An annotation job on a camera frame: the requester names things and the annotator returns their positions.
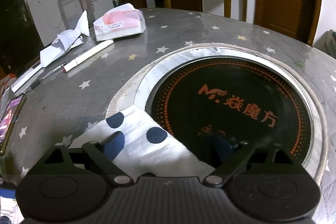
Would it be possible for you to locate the white navy polka dot garment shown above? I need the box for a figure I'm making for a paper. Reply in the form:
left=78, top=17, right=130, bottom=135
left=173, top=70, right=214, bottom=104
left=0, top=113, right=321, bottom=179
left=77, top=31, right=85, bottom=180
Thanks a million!
left=70, top=105, right=214, bottom=180

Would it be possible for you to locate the built-in round induction cooktop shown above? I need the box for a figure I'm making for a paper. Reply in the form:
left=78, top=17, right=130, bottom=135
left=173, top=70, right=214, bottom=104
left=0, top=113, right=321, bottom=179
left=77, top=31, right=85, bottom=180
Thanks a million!
left=106, top=43, right=328, bottom=184

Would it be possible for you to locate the white marker pen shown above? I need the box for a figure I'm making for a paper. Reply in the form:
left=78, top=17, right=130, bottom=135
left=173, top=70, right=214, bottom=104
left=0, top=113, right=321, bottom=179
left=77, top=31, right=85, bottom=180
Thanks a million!
left=62, top=39, right=114, bottom=73

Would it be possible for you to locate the smartphone with lit screen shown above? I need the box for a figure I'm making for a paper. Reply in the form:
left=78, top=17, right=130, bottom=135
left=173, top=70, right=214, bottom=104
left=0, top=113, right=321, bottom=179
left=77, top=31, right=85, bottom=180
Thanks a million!
left=0, top=94, right=26, bottom=156

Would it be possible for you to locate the crumpled white paper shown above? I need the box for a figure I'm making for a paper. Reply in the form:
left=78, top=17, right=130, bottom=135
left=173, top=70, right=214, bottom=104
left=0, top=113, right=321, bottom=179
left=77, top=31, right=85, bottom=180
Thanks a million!
left=40, top=10, right=89, bottom=68

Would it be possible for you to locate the tissue pack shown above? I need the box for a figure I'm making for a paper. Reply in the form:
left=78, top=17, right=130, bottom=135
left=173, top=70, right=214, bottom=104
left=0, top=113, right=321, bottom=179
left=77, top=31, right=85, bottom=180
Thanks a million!
left=93, top=3, right=146, bottom=42

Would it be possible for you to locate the water dispenser with bottle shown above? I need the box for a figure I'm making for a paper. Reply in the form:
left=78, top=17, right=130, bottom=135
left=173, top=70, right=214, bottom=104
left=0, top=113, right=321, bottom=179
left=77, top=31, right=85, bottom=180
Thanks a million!
left=58, top=0, right=80, bottom=29

